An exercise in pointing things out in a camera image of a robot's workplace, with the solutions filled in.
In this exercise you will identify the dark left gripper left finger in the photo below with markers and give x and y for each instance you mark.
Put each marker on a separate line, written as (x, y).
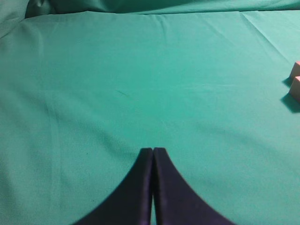
(130, 203)

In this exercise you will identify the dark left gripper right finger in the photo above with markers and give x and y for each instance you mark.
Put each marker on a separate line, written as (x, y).
(176, 203)

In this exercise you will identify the green cloth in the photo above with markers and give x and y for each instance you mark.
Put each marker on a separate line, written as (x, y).
(84, 85)

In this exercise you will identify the pink cube column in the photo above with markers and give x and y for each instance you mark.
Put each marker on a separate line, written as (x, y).
(295, 70)
(295, 89)

